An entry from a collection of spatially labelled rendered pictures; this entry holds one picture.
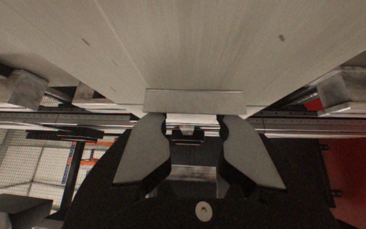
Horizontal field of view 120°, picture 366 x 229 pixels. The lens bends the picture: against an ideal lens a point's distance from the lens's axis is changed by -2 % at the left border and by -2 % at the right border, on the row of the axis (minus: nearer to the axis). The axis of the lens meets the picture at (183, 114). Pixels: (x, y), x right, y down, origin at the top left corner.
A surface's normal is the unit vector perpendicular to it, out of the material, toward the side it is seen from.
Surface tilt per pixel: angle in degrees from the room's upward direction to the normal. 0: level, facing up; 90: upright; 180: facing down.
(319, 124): 90
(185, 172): 90
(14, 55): 0
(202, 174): 90
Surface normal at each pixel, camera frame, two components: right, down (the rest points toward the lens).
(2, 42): -0.04, 0.96
